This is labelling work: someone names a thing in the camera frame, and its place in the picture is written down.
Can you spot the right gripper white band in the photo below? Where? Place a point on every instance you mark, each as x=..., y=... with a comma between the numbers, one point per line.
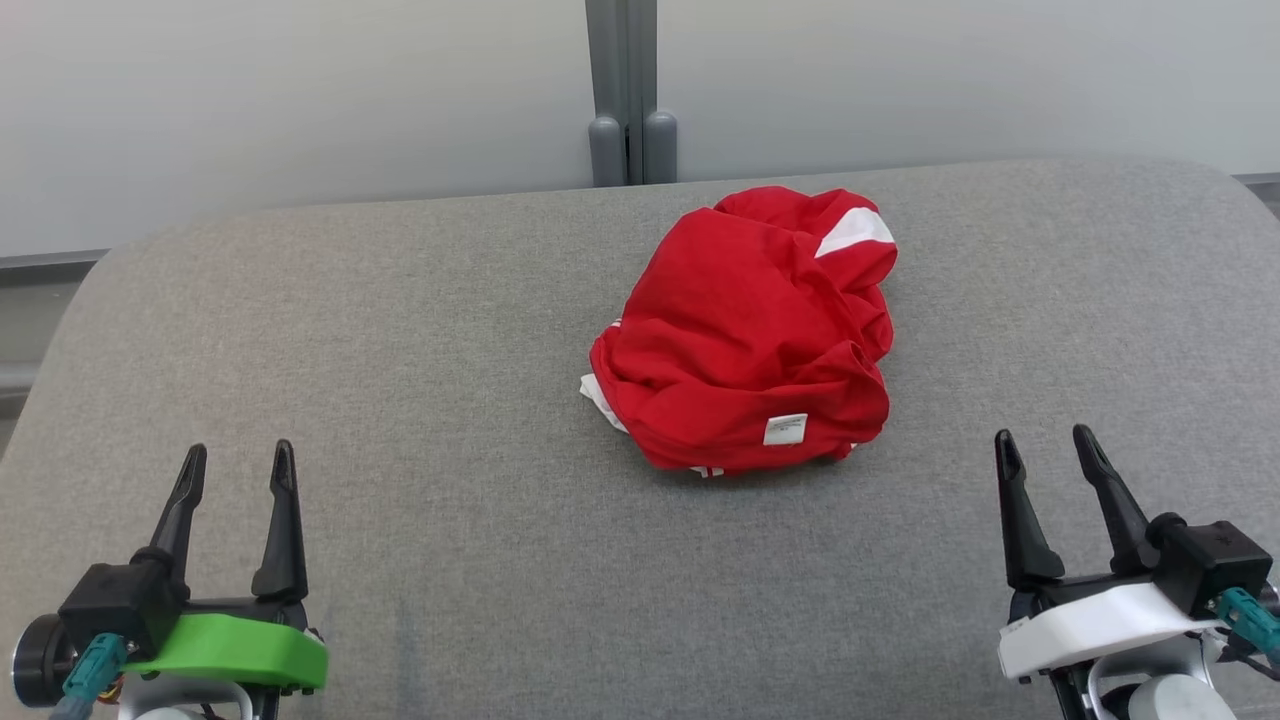
x=1090, y=620

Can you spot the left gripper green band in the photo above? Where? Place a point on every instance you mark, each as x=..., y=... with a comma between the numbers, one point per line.
x=230, y=650

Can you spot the red shorts white trim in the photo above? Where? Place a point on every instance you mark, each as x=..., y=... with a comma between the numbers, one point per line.
x=740, y=340

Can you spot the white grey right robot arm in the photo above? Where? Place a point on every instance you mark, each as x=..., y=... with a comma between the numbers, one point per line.
x=1165, y=695

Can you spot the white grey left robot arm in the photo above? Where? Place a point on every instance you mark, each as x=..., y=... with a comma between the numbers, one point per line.
x=175, y=705

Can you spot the black round left gripper knob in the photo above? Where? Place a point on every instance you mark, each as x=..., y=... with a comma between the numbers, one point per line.
x=38, y=660

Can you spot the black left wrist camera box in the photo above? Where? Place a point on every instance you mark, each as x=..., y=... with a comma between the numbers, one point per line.
x=120, y=605

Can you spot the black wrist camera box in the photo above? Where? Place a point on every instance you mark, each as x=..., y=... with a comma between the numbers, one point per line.
x=1210, y=560
x=120, y=605

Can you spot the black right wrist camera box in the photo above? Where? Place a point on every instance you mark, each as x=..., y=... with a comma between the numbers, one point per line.
x=1210, y=560

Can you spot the dark grey wall base rail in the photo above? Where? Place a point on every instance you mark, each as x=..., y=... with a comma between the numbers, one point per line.
x=1260, y=182
x=50, y=265

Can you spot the grey partition post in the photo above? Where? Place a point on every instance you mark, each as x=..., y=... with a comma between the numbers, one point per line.
x=630, y=90

